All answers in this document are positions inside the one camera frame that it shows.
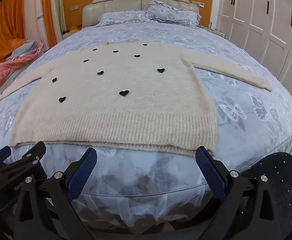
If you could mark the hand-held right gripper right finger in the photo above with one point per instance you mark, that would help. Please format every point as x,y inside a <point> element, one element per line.
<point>209,173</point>

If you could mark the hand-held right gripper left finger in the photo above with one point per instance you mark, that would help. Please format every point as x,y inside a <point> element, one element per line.
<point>82,173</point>

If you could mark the cream sweater with black hearts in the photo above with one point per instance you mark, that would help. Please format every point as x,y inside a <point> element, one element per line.
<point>111,110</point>

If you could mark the dark sparkly pants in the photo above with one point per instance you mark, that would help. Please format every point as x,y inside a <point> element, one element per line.
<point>283,167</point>

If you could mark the butterfly print bed cover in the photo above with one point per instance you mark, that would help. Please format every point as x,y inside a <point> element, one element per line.
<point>248,110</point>

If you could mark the pink and grey blanket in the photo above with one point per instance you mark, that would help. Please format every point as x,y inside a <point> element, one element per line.
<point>13,62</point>

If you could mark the orange curtain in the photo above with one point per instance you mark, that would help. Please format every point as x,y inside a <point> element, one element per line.
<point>47,12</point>
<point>3,27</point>

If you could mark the nightstand with yellow box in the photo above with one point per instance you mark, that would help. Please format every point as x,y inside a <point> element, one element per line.
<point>72,30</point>

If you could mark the white nightstand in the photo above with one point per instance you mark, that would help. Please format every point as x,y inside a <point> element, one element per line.
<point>214,30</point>

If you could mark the flat butterfly print pillow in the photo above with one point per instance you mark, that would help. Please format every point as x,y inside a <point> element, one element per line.
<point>121,17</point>

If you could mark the white wardrobe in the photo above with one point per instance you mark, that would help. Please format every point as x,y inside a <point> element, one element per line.
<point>265,22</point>

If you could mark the ruffled butterfly print pillow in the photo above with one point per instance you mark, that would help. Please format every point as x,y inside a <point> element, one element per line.
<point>173,15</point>

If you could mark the wall switch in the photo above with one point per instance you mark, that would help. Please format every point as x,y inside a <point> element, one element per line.
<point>73,8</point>

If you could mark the wall socket panel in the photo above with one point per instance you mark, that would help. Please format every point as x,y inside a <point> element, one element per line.
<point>198,4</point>

